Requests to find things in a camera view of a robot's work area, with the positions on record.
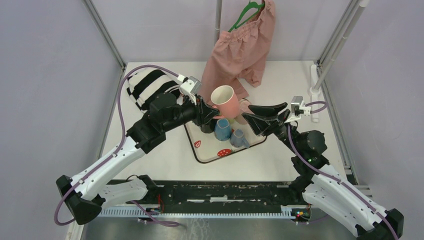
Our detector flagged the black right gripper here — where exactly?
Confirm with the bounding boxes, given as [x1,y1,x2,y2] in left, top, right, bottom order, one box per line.
[241,101,303,155]

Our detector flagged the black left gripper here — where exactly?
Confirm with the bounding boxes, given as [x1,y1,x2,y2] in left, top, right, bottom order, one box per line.
[162,91,220,132]

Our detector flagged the plain pink tall mug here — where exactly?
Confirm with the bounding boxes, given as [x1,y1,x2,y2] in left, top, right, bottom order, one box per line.
[210,85,240,119]

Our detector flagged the strawberry print tray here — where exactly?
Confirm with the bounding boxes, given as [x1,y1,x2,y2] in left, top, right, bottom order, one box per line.
[184,121,267,164]

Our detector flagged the grey blue mug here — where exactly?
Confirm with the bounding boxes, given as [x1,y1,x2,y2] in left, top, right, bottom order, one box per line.
[230,128,250,148]

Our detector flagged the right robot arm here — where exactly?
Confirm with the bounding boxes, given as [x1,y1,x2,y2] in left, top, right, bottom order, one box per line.
[242,99,405,240]

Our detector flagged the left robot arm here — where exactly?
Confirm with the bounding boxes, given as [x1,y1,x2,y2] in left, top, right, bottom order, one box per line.
[54,93,219,225]

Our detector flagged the black faceted mug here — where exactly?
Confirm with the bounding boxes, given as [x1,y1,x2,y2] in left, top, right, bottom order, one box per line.
[200,121,216,134]

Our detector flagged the pale pink faceted mug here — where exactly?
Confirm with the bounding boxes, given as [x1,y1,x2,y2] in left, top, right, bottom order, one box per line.
[235,98,253,125]

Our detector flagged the bright blue mug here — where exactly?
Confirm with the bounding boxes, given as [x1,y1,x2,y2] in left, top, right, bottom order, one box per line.
[214,118,232,142]

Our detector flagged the pink shorts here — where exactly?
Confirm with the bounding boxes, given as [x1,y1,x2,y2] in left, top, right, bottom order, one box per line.
[198,0,276,104]

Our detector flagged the black white striped towel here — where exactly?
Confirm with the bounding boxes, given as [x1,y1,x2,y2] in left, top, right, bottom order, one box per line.
[126,67,181,112]

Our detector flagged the centre metal pole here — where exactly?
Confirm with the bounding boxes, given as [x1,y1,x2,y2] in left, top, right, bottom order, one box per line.
[214,0,223,41]

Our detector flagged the green clothes hanger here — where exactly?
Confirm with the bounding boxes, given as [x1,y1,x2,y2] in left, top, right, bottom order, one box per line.
[228,0,265,33]

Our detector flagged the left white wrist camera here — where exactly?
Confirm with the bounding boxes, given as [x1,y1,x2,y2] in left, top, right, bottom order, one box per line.
[176,74,202,96]

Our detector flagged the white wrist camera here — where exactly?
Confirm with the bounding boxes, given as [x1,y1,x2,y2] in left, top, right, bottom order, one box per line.
[176,74,202,96]
[285,96,311,123]

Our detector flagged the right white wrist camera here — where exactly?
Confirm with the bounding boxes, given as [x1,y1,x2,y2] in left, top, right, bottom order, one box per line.
[285,96,311,123]

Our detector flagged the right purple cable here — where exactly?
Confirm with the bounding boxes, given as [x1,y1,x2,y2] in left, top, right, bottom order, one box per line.
[286,100,403,240]

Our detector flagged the purple cable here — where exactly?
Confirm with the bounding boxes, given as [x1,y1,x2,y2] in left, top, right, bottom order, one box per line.
[286,100,403,240]
[53,64,181,227]

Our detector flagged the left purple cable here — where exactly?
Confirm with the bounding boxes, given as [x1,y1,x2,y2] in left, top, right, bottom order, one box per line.
[53,64,181,227]

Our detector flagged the white cable duct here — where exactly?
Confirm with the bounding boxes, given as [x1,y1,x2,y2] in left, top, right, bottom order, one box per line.
[98,205,306,220]

